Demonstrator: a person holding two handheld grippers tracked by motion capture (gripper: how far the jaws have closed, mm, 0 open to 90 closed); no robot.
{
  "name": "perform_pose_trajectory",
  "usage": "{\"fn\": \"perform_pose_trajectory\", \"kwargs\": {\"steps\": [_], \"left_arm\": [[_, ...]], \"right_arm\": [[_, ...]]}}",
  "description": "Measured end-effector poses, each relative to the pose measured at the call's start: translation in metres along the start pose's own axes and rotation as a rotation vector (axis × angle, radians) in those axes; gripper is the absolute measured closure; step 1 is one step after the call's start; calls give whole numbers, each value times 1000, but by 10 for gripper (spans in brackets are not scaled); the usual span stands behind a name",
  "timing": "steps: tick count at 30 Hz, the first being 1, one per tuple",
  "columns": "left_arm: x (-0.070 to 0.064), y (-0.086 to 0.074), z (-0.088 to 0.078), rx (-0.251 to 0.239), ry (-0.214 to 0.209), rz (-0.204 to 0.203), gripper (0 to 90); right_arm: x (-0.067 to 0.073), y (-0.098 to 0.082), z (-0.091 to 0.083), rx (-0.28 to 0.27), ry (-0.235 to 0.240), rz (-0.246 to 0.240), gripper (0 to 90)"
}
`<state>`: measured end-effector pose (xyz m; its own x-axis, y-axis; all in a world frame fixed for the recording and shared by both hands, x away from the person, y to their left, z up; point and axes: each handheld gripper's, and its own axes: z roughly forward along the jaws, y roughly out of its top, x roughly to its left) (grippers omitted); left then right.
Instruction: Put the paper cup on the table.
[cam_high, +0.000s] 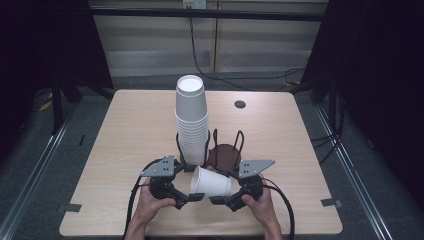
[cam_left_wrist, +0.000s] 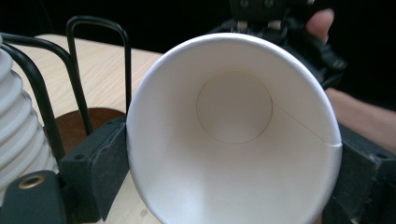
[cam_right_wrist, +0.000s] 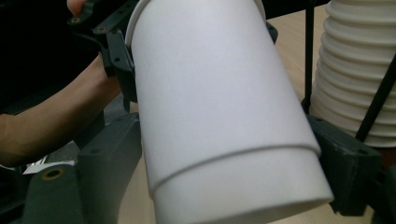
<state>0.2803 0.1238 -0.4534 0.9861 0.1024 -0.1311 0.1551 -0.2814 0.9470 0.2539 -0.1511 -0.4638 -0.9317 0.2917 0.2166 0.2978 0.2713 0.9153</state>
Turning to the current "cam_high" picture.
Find person's right hand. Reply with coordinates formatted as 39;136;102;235
241;185;278;228

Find right hand-held gripper cable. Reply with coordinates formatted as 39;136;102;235
261;177;296;240

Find grey tape strip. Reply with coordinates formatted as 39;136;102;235
320;197;343;209
62;202;83;214

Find metal floor rail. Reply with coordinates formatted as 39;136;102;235
0;102;78;240
314;104;395;240

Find person's left hand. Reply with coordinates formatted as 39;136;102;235
132;184;177;226

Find white wall socket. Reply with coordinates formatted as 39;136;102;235
182;0;208;10

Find black curtain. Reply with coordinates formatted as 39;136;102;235
0;0;115;159
301;0;424;204

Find black wire cup holder rack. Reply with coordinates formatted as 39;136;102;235
175;128;246;175

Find left hand-held gripper cable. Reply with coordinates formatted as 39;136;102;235
122;157;165;240

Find hand-held gripper cable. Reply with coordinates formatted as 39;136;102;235
122;157;165;240
261;177;296;240

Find black metal stand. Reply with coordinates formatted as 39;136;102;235
50;75;84;136

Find single white paper cup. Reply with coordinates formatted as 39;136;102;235
188;165;233;199

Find black background desk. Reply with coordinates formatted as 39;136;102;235
89;7;326;23

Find black wall cable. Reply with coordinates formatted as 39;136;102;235
187;8;306;92

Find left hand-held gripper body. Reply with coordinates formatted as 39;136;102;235
140;154;190;211

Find black floor cables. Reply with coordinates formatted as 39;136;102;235
311;89;345;165

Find stack of white paper cups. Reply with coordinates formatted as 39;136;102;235
174;74;210;167

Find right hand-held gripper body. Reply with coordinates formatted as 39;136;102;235
226;158;277;213

